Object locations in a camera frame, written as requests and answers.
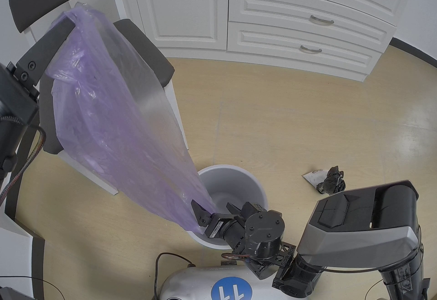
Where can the clear printed wrapper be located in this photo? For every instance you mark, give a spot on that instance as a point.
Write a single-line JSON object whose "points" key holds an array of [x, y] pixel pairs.
{"points": [[312, 178]]}

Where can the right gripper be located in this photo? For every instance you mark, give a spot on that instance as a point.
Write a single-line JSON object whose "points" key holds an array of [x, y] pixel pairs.
{"points": [[232, 230]]}

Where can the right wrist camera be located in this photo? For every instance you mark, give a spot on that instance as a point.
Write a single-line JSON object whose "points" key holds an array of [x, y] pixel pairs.
{"points": [[254, 208]]}

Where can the white trash bin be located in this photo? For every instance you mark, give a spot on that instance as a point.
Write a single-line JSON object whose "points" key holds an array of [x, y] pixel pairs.
{"points": [[232, 182]]}

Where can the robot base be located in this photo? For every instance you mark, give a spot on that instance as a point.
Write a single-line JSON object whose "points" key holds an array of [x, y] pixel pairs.
{"points": [[191, 283]]}

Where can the black plastic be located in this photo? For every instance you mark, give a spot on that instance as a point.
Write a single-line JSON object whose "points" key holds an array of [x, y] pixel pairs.
{"points": [[330, 186]]}

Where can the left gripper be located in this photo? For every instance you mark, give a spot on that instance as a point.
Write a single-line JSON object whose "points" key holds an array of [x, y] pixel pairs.
{"points": [[17, 97]]}

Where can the purple plastic bag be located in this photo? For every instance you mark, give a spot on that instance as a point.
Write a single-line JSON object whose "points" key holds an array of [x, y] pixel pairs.
{"points": [[102, 104]]}

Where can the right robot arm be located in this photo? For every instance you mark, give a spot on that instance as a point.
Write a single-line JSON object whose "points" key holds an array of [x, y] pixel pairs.
{"points": [[358, 230]]}

